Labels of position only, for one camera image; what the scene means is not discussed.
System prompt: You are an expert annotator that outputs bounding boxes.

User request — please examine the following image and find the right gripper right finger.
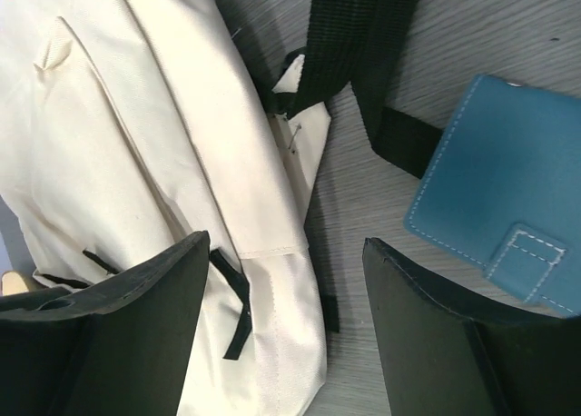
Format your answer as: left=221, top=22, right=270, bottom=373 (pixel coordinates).
left=362, top=238, right=580, bottom=415

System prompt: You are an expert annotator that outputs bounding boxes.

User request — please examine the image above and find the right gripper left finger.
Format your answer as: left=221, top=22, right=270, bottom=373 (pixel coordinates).
left=1, top=232, right=210, bottom=415

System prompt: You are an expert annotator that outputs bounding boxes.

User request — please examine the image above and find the cream canvas backpack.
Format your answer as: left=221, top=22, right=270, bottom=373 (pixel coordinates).
left=1, top=0, right=419, bottom=415

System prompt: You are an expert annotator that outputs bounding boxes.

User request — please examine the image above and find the round wooden bird coaster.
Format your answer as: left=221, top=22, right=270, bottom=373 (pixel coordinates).
left=1, top=271, right=44, bottom=296

